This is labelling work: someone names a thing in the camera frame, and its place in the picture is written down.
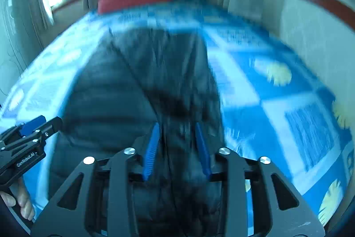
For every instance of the glass wardrobe door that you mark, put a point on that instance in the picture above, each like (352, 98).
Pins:
(16, 31)

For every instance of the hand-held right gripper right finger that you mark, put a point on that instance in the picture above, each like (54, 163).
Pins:
(202, 151)

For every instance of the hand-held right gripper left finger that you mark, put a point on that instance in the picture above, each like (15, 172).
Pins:
(151, 151)

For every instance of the person's left hand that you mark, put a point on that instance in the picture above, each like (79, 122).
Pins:
(25, 198)

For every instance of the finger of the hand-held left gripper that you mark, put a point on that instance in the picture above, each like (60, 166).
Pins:
(30, 123)
(52, 126)

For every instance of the blue patterned bedsheet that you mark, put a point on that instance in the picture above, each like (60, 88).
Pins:
(249, 59)

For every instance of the black puffer jacket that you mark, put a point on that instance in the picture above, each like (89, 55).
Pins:
(124, 87)

